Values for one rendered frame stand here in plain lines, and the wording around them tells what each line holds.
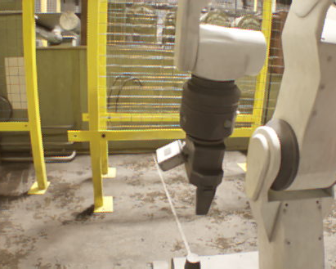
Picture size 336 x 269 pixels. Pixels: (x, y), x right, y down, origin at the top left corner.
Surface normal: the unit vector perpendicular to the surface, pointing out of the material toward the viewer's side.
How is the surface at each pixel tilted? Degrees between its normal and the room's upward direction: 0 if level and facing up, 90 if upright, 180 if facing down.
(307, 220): 60
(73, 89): 90
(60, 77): 90
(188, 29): 101
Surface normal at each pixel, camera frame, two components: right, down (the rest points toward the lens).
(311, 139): 0.10, 0.25
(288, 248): 0.11, -0.23
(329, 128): 0.09, 0.45
